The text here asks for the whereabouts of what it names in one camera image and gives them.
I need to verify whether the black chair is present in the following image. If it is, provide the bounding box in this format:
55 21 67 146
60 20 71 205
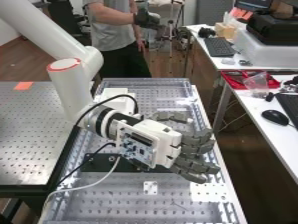
46 0 94 45

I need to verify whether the computer screen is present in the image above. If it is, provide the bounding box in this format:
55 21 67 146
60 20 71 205
233 0 276 13

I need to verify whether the tripod stand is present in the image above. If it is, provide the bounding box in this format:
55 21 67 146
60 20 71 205
154 0 189 58

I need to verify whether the large white box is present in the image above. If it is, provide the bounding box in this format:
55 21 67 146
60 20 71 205
232 26 298 68

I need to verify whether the black computer mouse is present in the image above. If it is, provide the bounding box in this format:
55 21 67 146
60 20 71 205
261 109 292 127

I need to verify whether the white cable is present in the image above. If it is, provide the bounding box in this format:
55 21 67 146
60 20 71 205
43 155 123 204

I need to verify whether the black keyboard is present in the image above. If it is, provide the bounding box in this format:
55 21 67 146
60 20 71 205
275 92 298 130
203 36 237 58

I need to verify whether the red tray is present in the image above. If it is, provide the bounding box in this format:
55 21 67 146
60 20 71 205
220 69 283 91

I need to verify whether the orange tape patch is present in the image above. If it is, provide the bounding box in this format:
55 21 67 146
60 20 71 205
13 81 36 92

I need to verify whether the person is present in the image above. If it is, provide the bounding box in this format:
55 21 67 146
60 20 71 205
82 0 164 80

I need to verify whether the small white box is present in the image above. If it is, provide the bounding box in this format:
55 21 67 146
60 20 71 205
100 87 136 105

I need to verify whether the dark grey five-finger robot hand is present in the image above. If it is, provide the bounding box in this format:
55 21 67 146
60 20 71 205
116 111 223 185

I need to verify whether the clear plastic bag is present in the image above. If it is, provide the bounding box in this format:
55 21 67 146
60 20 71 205
243 71 272 99

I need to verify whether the black device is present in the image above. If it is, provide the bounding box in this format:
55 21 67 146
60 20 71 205
247 12 298 47

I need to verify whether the black cable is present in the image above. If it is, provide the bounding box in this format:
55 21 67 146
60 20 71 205
55 142 118 189
74 93 140 129

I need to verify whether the clear box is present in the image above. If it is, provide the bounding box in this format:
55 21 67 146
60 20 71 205
40 77 248 224

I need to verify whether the small white square bracket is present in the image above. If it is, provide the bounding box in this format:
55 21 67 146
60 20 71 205
143 180 160 196

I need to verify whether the cardboard box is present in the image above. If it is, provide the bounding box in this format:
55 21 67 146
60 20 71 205
215 21 240 40

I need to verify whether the black plate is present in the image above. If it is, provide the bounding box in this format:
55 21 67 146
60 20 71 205
82 152 176 174

